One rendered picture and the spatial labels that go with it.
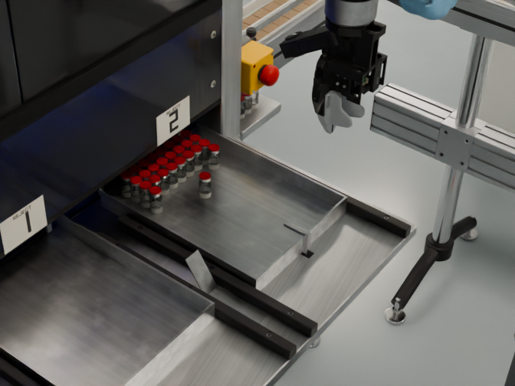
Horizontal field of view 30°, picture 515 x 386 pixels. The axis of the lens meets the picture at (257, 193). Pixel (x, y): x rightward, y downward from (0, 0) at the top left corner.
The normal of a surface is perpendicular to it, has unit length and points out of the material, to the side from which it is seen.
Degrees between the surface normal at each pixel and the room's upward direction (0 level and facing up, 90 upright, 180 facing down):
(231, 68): 90
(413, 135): 90
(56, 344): 0
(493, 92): 90
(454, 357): 0
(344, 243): 0
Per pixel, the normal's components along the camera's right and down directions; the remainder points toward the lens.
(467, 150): -0.60, 0.50
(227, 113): 0.80, 0.41
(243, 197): 0.03, -0.76
